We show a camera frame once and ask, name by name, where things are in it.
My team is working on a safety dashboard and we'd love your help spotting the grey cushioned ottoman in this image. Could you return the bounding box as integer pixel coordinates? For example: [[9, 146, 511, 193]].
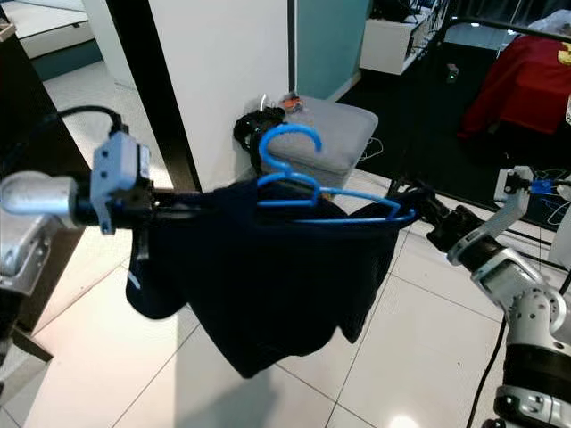
[[267, 93, 381, 176]]

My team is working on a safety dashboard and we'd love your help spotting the white low cabinet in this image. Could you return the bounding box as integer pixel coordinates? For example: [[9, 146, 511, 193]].
[[358, 12, 439, 78]]

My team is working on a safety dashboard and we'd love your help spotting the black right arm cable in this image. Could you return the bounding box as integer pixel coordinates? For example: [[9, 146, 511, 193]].
[[463, 316, 510, 428]]

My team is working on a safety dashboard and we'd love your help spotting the small orange black gadget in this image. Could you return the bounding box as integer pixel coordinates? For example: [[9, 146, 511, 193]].
[[280, 91, 310, 113]]

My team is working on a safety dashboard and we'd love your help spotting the clear plastic bag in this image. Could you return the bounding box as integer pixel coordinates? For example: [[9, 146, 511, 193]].
[[530, 8, 571, 42]]

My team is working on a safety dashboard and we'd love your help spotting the black cabinet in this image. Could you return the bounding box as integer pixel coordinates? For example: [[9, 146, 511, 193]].
[[0, 36, 74, 336]]

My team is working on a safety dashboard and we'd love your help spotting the black cable bundle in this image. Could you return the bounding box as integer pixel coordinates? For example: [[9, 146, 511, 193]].
[[234, 111, 278, 168]]

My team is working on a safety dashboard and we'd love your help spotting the black carpet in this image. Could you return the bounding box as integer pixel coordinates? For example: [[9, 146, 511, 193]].
[[329, 39, 571, 226]]

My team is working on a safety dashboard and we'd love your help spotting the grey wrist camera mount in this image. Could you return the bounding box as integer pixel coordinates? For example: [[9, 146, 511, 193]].
[[90, 128, 152, 235], [448, 164, 538, 268]]

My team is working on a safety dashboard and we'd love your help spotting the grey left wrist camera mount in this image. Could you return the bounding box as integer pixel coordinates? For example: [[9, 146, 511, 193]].
[[90, 128, 152, 235]]

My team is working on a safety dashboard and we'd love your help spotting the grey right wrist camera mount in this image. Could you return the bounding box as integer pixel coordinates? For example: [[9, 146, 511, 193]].
[[448, 164, 538, 268]]

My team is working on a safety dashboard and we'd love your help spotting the red cloth with yellow print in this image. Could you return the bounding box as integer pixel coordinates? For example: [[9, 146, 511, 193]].
[[457, 33, 571, 140]]

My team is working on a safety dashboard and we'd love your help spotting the blue plastic hanger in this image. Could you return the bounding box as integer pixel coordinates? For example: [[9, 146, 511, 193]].
[[253, 122, 418, 225]]

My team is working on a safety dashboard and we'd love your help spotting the navy blue shirt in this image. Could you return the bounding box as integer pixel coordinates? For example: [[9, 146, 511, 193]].
[[126, 176, 406, 381]]

